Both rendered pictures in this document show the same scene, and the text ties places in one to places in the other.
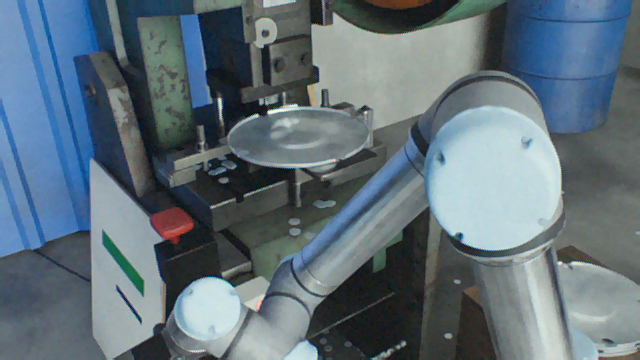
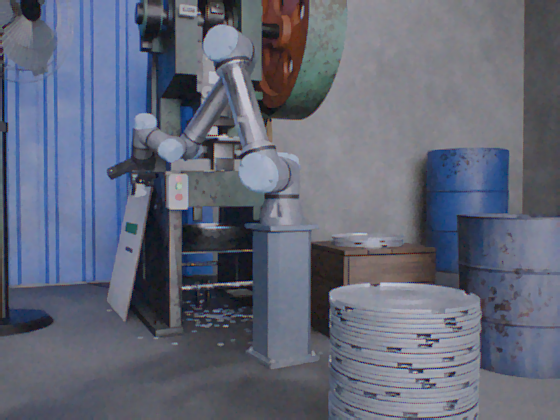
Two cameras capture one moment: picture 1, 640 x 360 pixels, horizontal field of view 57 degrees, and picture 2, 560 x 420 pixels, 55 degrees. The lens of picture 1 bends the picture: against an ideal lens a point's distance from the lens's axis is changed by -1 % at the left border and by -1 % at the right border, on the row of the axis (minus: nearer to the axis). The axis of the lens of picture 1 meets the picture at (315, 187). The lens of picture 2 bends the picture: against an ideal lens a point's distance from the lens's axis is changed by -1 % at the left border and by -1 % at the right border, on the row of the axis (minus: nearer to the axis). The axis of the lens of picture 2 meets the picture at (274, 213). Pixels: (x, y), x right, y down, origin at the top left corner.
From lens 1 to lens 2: 1.51 m
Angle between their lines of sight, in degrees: 29
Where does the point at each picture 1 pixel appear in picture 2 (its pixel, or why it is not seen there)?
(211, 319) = (144, 120)
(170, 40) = (174, 111)
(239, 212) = (184, 165)
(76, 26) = not seen: hidden behind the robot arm
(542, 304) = (240, 86)
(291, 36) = not seen: hidden behind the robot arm
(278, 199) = (205, 167)
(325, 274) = (193, 127)
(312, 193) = (222, 166)
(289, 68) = not seen: hidden behind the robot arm
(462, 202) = (210, 46)
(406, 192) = (219, 85)
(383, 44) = (337, 208)
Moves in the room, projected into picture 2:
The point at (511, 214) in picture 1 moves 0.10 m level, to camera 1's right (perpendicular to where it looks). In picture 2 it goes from (221, 46) to (253, 44)
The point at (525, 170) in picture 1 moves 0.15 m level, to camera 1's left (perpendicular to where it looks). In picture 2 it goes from (224, 32) to (177, 35)
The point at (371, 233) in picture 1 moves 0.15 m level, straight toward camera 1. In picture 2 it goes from (208, 104) to (189, 97)
